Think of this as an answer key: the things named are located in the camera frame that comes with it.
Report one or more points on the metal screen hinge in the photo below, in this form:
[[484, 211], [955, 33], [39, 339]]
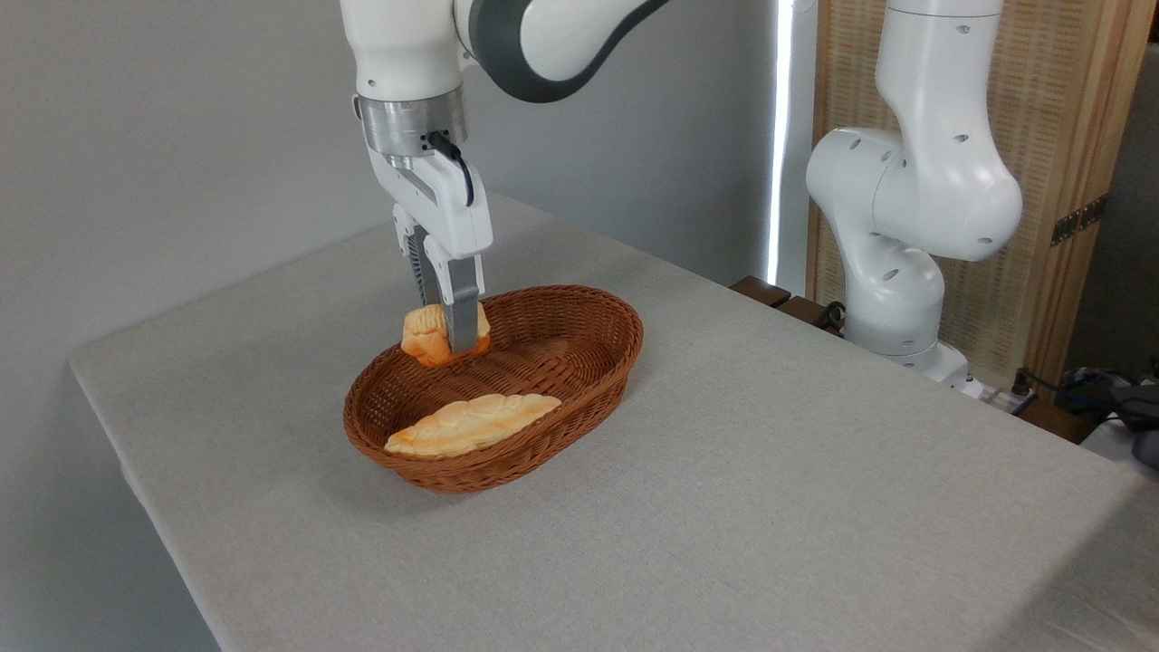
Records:
[[1077, 220]]

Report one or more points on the black power plug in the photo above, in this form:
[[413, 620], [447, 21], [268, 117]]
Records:
[[1023, 382]]

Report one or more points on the brown oval wicker basket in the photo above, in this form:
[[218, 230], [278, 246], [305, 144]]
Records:
[[589, 362]]

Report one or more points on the white power strip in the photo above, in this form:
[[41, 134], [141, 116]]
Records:
[[996, 397]]

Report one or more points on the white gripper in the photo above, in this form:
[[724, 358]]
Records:
[[453, 213]]

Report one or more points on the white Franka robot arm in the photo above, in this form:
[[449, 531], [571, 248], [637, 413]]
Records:
[[905, 199]]

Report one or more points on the grey tablecloth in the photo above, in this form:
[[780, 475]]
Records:
[[770, 507]]

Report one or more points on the brown wooden board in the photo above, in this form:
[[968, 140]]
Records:
[[1059, 421]]

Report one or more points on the dark brown wooden block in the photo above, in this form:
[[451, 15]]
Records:
[[804, 310], [761, 291]]

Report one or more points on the round golden bread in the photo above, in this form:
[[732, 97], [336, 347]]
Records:
[[426, 337]]

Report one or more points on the wooden folding screen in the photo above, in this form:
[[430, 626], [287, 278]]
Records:
[[1059, 109]]

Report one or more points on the long golden bread loaf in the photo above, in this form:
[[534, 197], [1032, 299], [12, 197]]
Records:
[[453, 430]]

